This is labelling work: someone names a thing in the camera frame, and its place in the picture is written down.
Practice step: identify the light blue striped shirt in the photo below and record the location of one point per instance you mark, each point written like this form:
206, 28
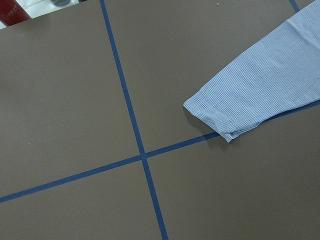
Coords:
279, 73

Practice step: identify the red cylindrical bottle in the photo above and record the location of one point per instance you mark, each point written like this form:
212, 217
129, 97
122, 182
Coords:
12, 13

